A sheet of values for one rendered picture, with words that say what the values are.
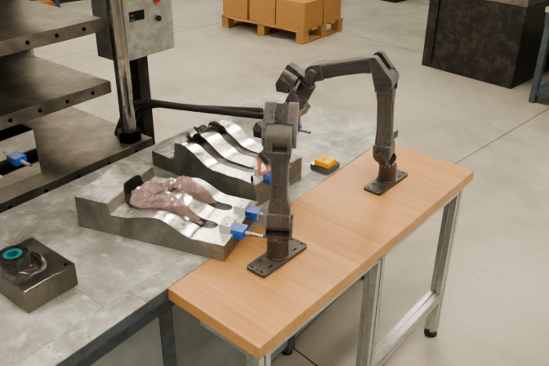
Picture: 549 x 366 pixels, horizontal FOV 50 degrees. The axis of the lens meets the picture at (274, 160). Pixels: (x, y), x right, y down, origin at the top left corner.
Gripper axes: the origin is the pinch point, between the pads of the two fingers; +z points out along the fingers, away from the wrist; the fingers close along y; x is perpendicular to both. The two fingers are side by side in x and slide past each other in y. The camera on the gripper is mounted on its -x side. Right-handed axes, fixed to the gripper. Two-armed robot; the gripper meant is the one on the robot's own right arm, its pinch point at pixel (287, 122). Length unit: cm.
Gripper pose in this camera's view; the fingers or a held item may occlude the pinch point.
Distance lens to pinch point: 223.5
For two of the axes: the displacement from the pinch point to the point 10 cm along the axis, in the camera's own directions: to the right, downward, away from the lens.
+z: -3.7, 6.6, 6.6
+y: -6.1, 3.6, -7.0
